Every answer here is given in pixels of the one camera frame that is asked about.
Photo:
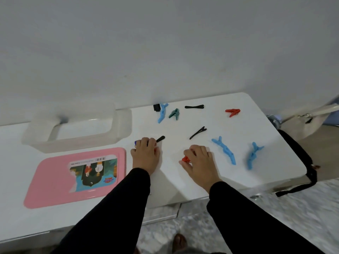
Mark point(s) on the person's left hand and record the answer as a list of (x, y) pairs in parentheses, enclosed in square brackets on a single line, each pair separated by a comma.
[(144, 156)]

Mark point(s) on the person's right hand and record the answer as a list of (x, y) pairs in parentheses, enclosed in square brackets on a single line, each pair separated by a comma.
[(202, 166)]

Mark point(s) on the person's right thumb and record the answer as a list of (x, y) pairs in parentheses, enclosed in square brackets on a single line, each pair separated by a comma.
[(184, 164)]

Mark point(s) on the person's left thumb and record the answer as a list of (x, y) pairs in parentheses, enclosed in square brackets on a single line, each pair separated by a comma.
[(157, 152)]

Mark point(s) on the red clothespin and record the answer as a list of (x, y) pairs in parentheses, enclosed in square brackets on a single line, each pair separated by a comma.
[(233, 112), (185, 158)]

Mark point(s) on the black hair clip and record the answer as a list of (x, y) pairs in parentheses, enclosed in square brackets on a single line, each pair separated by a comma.
[(194, 106), (161, 138), (198, 132)]

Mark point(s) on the person's left forearm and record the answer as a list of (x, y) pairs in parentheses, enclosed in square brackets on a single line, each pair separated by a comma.
[(111, 211)]

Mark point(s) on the person's right forearm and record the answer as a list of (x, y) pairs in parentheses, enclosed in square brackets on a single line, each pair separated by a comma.
[(243, 219)]

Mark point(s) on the light blue hair clip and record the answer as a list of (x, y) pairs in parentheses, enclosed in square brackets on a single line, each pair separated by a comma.
[(253, 156), (162, 113), (225, 150)]

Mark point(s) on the teal clothespin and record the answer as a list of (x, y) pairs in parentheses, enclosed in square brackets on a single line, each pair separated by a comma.
[(174, 114)]

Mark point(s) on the small black binder clip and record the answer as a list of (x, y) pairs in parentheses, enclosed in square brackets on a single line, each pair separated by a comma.
[(156, 107)]

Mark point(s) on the translucent plastic container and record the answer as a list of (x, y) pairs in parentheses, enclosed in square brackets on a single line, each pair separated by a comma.
[(120, 124)]

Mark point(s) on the person's foot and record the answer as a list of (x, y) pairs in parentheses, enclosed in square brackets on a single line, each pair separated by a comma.
[(179, 242)]

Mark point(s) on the pink lid with picture label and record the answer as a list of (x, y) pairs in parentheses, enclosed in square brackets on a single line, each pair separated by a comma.
[(50, 182)]

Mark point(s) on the white handbag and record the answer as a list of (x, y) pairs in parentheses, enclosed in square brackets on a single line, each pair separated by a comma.
[(304, 124)]

